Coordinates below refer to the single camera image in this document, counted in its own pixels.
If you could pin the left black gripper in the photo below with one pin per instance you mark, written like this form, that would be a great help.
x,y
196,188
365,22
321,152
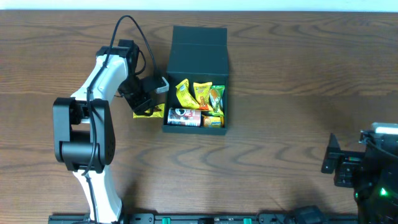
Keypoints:
x,y
140,103

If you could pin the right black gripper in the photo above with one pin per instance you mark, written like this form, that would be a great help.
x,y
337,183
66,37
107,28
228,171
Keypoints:
x,y
339,163

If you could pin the yellow Apollo wafer packet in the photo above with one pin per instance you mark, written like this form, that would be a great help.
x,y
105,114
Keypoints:
x,y
156,112

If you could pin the red Pringles can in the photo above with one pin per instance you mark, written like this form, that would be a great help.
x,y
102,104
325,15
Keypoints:
x,y
184,117

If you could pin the dark green box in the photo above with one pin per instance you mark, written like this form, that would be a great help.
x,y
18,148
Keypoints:
x,y
200,55

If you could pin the yellow peanut butter sandwich packet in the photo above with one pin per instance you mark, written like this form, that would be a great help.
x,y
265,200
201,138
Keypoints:
x,y
202,95

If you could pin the green yellow snack packet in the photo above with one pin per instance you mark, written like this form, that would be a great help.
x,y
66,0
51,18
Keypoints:
x,y
216,100

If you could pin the small yellow biscuit packet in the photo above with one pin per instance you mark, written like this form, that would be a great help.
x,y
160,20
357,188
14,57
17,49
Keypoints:
x,y
213,121

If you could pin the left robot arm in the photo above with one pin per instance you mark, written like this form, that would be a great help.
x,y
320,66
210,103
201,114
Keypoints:
x,y
83,132

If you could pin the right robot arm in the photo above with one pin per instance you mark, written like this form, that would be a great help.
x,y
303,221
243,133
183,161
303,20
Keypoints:
x,y
371,174

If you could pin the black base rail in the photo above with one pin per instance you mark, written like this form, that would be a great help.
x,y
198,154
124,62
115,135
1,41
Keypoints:
x,y
311,214

